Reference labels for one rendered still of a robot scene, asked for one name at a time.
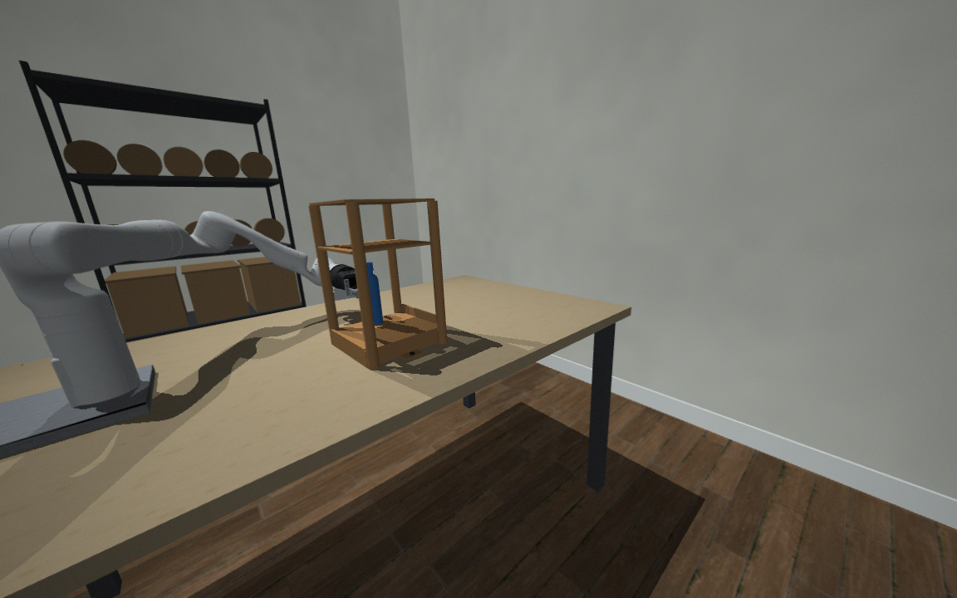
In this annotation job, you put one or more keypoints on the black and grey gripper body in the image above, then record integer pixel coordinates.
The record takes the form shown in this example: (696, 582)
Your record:
(340, 272)

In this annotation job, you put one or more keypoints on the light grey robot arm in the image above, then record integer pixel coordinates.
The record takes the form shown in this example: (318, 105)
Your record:
(90, 356)

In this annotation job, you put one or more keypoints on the blue cylinder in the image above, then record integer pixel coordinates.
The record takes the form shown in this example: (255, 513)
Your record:
(375, 295)

